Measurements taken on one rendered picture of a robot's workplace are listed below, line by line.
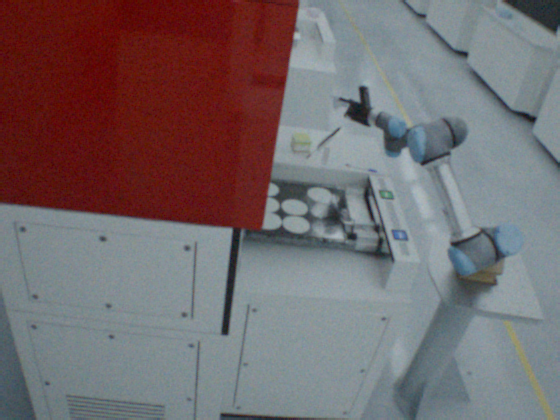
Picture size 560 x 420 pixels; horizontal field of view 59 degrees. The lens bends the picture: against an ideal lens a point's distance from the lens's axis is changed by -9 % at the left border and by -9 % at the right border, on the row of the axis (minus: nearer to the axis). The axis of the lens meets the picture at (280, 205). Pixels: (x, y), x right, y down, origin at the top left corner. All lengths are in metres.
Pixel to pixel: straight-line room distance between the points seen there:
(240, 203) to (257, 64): 0.36
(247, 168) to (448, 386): 1.73
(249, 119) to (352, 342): 1.06
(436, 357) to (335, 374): 0.49
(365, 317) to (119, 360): 0.85
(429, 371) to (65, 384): 1.52
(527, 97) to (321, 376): 5.01
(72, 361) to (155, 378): 0.28
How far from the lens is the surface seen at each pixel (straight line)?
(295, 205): 2.06
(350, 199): 2.21
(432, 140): 1.82
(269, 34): 1.13
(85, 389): 1.97
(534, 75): 6.49
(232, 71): 1.16
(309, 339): 1.96
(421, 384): 2.54
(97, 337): 1.73
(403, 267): 1.85
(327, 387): 2.21
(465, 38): 8.45
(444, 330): 2.28
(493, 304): 2.06
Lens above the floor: 2.05
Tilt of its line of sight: 34 degrees down
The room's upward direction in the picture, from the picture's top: 10 degrees clockwise
